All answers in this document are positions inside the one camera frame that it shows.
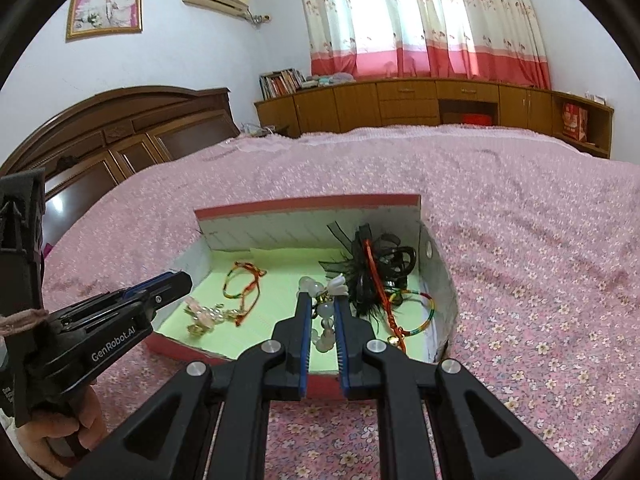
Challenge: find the gold pearl hair clip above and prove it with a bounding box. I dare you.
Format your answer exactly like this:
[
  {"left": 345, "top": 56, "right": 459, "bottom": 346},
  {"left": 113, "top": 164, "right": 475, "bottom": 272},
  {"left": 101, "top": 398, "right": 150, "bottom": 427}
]
[{"left": 186, "top": 305, "right": 243, "bottom": 339}]

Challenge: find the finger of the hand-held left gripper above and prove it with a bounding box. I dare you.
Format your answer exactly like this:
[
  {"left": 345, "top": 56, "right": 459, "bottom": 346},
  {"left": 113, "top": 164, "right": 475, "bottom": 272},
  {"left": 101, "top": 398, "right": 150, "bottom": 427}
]
[{"left": 122, "top": 270, "right": 193, "bottom": 313}]

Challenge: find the folded clothes pile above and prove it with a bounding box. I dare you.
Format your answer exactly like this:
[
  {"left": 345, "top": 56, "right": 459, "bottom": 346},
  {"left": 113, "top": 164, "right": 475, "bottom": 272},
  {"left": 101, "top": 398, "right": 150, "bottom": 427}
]
[{"left": 300, "top": 72, "right": 357, "bottom": 88}]

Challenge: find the row of books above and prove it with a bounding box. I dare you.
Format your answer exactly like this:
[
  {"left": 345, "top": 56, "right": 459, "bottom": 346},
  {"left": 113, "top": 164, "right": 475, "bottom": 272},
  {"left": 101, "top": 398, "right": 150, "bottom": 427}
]
[{"left": 259, "top": 67, "right": 306, "bottom": 101}]

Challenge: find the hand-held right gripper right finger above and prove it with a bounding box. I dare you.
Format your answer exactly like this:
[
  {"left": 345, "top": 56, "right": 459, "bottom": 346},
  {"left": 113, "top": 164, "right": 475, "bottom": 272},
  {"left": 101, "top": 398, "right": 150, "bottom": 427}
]
[{"left": 332, "top": 295, "right": 581, "bottom": 480}]

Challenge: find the red gift box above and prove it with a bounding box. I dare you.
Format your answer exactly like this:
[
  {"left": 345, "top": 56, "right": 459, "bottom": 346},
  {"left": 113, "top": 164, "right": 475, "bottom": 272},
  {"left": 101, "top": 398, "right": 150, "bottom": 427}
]
[{"left": 562, "top": 102, "right": 589, "bottom": 141}]

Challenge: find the pink floral bed sheet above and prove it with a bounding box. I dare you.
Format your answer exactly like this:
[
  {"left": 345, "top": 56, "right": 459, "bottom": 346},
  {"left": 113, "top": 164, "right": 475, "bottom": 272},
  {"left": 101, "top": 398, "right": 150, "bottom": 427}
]
[{"left": 42, "top": 125, "right": 640, "bottom": 480}]

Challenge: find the red string bell bracelet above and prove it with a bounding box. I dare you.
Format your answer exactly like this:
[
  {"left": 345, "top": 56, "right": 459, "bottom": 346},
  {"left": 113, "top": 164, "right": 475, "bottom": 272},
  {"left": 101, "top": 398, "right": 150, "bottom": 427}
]
[{"left": 364, "top": 240, "right": 435, "bottom": 348}]

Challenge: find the black feather hair clip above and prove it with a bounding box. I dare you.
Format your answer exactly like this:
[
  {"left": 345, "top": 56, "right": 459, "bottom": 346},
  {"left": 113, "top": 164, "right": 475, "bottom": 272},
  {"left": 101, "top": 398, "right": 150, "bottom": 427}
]
[{"left": 320, "top": 222, "right": 418, "bottom": 318}]

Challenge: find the pink and white curtain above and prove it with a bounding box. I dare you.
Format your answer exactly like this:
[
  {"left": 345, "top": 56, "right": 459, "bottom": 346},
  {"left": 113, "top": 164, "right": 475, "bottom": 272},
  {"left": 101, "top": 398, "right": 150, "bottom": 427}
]
[{"left": 296, "top": 0, "right": 552, "bottom": 90}]

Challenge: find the dark wooden headboard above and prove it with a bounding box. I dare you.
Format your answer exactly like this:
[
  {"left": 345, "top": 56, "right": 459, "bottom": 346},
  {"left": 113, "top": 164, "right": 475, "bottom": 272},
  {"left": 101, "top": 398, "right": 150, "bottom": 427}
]
[{"left": 0, "top": 86, "right": 241, "bottom": 221}]

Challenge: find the long wooden cabinet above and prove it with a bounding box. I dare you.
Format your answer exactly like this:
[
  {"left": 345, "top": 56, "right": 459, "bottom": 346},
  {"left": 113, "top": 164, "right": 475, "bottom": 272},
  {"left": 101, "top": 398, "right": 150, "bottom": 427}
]
[{"left": 254, "top": 79, "right": 615, "bottom": 160}]

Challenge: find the person's left hand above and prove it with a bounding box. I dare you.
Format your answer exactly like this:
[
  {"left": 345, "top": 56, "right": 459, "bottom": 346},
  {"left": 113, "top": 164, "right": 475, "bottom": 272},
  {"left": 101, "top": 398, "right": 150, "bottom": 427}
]
[{"left": 15, "top": 385, "right": 108, "bottom": 478}]

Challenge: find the pink cardboard box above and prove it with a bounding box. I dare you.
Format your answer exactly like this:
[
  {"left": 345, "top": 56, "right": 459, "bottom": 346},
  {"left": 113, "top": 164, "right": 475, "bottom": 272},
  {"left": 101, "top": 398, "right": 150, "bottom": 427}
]
[{"left": 147, "top": 192, "right": 460, "bottom": 401}]

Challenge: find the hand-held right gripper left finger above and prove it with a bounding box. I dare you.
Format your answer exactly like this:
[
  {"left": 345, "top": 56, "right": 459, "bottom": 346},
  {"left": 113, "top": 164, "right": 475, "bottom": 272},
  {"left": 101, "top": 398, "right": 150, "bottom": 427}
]
[{"left": 65, "top": 287, "right": 311, "bottom": 480}]

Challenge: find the white bead flower hairpin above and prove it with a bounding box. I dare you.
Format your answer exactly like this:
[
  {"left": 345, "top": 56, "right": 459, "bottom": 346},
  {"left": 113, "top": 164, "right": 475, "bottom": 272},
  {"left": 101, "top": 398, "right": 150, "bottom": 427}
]
[{"left": 298, "top": 272, "right": 351, "bottom": 356}]

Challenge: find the multicolour braided bracelet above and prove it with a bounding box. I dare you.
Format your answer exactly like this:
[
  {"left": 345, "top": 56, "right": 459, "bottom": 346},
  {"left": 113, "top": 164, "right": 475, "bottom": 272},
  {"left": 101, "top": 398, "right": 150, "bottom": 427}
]
[{"left": 225, "top": 260, "right": 267, "bottom": 328}]

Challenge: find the framed wedding photo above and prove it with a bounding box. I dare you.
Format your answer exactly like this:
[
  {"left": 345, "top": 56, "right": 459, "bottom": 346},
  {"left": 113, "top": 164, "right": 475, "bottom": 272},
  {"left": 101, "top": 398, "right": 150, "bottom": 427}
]
[{"left": 65, "top": 0, "right": 144, "bottom": 42}]

